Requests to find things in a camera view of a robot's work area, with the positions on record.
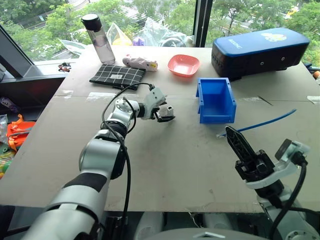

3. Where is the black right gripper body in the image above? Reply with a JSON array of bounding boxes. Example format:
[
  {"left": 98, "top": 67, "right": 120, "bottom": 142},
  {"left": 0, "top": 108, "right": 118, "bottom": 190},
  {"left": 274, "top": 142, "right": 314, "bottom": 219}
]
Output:
[{"left": 234, "top": 149, "right": 276, "bottom": 182}]

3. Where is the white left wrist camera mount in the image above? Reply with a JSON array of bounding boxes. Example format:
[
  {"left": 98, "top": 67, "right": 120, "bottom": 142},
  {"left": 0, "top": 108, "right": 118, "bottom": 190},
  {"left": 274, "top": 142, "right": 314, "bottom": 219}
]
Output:
[{"left": 142, "top": 87, "right": 168, "bottom": 119}]

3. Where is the orange fabric bag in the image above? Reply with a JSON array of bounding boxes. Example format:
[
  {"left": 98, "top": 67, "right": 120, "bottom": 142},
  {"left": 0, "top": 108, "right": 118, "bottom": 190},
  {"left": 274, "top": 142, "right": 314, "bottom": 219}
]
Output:
[{"left": 5, "top": 113, "right": 37, "bottom": 152}]

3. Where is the flat clear green bag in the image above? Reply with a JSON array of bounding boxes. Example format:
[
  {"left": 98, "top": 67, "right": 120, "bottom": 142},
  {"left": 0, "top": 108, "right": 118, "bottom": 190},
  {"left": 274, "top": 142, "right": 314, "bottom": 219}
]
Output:
[{"left": 58, "top": 38, "right": 89, "bottom": 56}]

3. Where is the small red black toy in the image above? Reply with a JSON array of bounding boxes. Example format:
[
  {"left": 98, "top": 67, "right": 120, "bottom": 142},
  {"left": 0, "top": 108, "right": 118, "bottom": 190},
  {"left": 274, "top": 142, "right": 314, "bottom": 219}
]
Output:
[{"left": 57, "top": 62, "right": 72, "bottom": 73}]

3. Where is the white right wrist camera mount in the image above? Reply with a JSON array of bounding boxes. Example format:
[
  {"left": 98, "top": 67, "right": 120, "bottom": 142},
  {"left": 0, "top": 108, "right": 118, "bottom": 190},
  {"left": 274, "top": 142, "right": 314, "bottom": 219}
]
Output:
[{"left": 244, "top": 138, "right": 311, "bottom": 190}]

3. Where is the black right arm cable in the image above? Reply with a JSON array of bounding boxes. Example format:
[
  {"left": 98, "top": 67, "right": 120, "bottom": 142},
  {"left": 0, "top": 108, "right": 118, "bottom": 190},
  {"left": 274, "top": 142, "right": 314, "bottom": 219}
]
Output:
[{"left": 268, "top": 152, "right": 320, "bottom": 240}]

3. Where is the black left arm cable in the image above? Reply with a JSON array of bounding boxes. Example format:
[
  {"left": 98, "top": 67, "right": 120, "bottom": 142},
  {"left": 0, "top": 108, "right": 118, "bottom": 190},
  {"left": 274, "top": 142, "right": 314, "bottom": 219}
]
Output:
[{"left": 101, "top": 82, "right": 155, "bottom": 227}]

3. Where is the blue plastic bin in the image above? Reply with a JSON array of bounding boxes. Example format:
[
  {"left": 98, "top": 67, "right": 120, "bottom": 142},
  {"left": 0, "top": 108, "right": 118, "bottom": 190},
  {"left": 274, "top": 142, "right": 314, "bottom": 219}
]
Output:
[{"left": 194, "top": 76, "right": 237, "bottom": 125}]

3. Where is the dark window mullion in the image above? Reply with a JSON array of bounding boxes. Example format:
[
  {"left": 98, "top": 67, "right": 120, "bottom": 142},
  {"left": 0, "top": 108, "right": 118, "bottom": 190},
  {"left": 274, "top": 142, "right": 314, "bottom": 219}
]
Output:
[{"left": 192, "top": 0, "right": 214, "bottom": 48}]

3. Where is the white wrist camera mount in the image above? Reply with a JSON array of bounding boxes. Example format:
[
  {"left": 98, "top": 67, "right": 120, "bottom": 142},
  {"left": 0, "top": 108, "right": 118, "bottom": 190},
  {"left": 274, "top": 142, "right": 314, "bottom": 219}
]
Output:
[
  {"left": 142, "top": 87, "right": 168, "bottom": 119},
  {"left": 244, "top": 138, "right": 311, "bottom": 190}
]

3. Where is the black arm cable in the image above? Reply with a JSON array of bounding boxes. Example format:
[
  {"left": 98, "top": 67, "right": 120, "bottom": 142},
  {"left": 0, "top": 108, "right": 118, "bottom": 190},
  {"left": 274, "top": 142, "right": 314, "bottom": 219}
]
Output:
[
  {"left": 268, "top": 152, "right": 320, "bottom": 240},
  {"left": 101, "top": 82, "right": 155, "bottom": 227}
]

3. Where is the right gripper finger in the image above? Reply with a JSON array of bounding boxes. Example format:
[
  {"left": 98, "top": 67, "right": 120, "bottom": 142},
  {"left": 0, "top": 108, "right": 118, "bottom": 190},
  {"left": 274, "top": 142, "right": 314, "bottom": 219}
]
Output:
[
  {"left": 224, "top": 125, "right": 251, "bottom": 164},
  {"left": 228, "top": 125, "right": 258, "bottom": 163}
]

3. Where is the wide grey rounded shape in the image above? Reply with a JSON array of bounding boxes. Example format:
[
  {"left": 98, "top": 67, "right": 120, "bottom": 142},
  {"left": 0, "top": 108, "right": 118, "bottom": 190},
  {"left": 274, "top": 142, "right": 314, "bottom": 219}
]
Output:
[{"left": 142, "top": 227, "right": 271, "bottom": 240}]

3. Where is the pink plastic bowl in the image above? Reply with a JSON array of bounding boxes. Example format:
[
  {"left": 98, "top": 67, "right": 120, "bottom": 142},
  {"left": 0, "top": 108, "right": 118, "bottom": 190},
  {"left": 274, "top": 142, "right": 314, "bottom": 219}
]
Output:
[{"left": 167, "top": 54, "right": 201, "bottom": 78}]

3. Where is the blue black boxing pad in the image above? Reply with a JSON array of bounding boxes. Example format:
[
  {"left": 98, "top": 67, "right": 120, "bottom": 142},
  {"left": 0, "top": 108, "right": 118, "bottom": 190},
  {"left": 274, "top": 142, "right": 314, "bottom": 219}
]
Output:
[{"left": 211, "top": 27, "right": 311, "bottom": 82}]

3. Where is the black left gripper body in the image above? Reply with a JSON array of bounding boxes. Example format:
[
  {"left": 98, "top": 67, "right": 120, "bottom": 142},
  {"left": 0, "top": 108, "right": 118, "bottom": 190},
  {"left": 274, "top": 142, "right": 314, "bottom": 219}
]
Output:
[{"left": 147, "top": 106, "right": 163, "bottom": 122}]

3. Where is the blue network cable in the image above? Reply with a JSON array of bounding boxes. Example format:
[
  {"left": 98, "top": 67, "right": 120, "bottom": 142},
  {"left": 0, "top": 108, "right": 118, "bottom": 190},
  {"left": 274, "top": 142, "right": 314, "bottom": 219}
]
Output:
[{"left": 215, "top": 108, "right": 298, "bottom": 139}]

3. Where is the pink plush toy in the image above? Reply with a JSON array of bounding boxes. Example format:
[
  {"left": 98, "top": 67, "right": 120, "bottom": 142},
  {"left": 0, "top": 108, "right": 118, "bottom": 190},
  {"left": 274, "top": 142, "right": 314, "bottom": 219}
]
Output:
[{"left": 122, "top": 54, "right": 159, "bottom": 73}]

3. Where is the large clear plastic bag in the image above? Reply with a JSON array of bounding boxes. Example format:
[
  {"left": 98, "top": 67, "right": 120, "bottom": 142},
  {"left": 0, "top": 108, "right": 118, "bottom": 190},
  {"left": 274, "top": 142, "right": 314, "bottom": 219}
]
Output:
[{"left": 141, "top": 17, "right": 195, "bottom": 48}]

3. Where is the black grid pattern pouch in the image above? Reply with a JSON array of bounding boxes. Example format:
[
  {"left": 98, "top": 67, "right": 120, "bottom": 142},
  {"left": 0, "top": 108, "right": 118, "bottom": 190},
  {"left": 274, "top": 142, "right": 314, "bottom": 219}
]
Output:
[{"left": 89, "top": 63, "right": 147, "bottom": 91}]

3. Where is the clear bottle black cap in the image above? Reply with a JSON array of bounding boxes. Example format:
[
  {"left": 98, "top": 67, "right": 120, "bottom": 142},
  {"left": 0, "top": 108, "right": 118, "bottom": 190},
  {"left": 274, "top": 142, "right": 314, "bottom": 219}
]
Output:
[{"left": 80, "top": 13, "right": 116, "bottom": 66}]

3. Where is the clear bag with yellow item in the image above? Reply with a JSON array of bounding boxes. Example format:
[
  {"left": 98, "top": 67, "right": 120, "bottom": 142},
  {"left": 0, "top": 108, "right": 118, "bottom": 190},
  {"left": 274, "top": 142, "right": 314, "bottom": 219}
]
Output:
[{"left": 105, "top": 21, "right": 134, "bottom": 47}]

